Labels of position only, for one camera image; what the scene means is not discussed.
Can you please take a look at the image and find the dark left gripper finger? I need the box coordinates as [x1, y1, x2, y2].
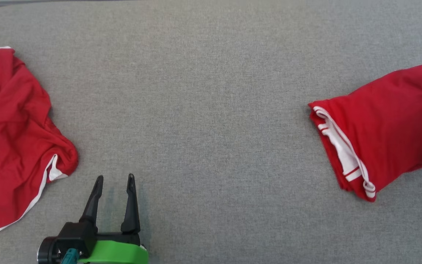
[79, 175, 104, 225]
[120, 173, 141, 235]

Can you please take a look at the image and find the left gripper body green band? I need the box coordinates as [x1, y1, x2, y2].
[79, 231, 149, 264]

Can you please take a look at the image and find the red jersey with white sleeves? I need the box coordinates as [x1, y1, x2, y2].
[308, 64, 422, 202]

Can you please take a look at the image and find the red and white garment pile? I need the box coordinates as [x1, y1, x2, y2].
[0, 46, 79, 241]

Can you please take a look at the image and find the teal cable connector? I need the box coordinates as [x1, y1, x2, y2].
[60, 248, 79, 264]

